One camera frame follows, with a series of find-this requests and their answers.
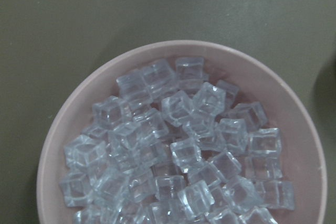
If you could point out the pile of clear ice cubes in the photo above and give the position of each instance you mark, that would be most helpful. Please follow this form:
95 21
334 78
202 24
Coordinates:
174 148

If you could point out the pink bowl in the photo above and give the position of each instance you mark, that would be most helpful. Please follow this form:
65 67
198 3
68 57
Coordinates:
302 155

